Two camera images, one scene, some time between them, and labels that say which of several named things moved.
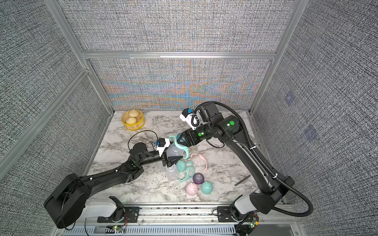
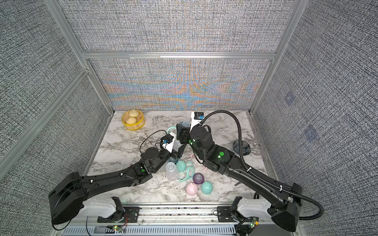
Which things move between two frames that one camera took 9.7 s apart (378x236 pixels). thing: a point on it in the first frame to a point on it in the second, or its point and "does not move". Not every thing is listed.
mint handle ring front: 191,171 does not move
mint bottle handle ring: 180,146 to 171,127
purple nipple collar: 198,178 does not move
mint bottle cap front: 206,188 does not move
